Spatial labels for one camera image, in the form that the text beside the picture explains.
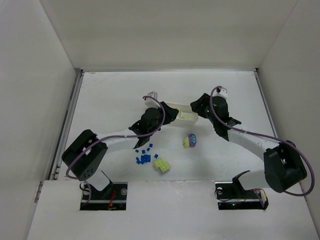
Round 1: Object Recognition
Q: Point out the small lime lego piece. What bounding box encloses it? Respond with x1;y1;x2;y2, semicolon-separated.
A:
181;114;189;120

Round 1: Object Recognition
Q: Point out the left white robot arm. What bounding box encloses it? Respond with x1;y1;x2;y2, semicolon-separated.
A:
61;101;179;193

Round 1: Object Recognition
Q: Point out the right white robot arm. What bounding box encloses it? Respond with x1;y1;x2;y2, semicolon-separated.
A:
190;93;307;193

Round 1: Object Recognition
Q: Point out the white three-compartment tray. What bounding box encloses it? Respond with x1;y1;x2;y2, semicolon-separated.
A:
166;102;199;127

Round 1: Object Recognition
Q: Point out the blue lego pile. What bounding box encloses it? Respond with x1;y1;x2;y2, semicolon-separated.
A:
135;154;151;165

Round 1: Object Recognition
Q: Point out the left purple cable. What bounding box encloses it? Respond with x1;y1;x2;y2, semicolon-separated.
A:
66;96;167;206

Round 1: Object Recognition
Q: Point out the purple cable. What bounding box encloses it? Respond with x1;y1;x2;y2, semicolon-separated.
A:
66;96;167;206
209;86;315;196

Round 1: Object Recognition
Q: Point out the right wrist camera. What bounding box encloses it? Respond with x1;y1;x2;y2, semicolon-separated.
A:
215;86;228;99

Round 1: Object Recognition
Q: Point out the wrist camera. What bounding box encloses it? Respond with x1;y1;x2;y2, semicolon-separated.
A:
143;91;158;108
215;86;228;99

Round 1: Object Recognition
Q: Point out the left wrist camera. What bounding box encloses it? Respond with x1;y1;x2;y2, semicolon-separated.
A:
143;91;158;108

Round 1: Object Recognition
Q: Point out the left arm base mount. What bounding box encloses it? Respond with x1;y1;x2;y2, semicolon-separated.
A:
79;182;128;211

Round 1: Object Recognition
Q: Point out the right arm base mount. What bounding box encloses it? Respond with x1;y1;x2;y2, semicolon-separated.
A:
214;170;269;211

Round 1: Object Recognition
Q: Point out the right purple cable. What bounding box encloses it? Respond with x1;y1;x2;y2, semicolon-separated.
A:
209;86;315;196

